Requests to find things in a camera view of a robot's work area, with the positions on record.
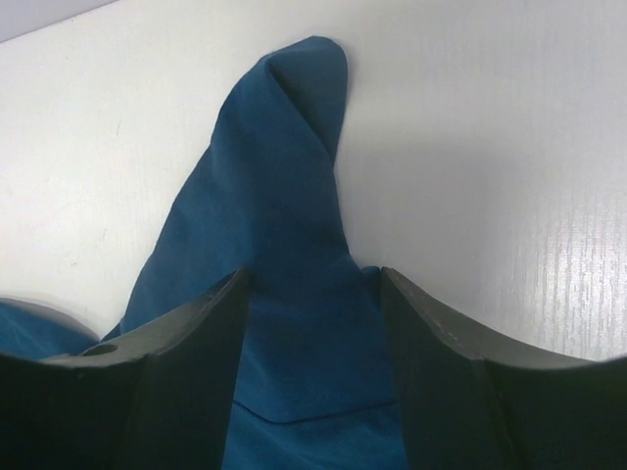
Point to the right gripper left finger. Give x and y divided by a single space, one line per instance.
158 397

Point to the blue t-shirt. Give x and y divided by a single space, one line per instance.
314 386

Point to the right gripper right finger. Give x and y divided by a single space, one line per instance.
473 398

